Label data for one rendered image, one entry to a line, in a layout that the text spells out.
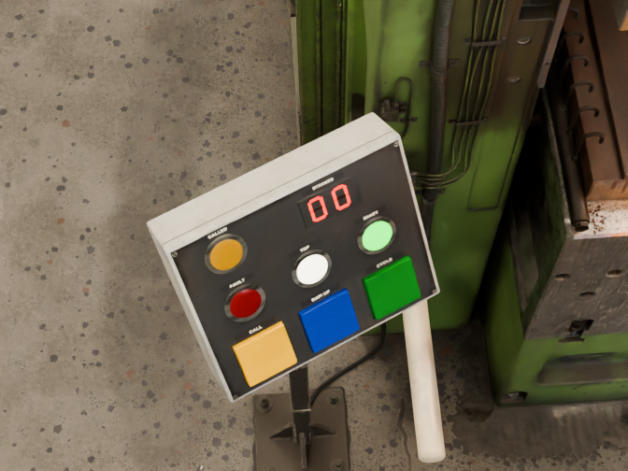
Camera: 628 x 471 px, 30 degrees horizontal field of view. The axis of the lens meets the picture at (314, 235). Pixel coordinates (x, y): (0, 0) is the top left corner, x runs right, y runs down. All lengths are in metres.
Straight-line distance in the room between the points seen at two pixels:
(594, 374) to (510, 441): 0.25
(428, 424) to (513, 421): 0.71
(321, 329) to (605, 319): 0.71
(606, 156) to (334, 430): 1.04
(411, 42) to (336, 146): 0.20
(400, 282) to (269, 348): 0.20
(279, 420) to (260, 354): 1.03
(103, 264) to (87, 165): 0.27
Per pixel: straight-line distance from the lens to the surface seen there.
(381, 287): 1.62
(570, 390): 2.58
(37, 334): 2.77
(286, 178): 1.51
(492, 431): 2.64
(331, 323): 1.62
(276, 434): 2.57
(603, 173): 1.79
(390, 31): 1.62
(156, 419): 2.65
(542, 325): 2.15
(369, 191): 1.54
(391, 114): 1.77
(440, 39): 1.61
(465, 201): 2.10
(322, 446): 2.60
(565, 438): 2.66
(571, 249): 1.85
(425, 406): 1.97
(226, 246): 1.48
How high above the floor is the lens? 2.52
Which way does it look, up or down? 65 degrees down
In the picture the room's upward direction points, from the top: 2 degrees counter-clockwise
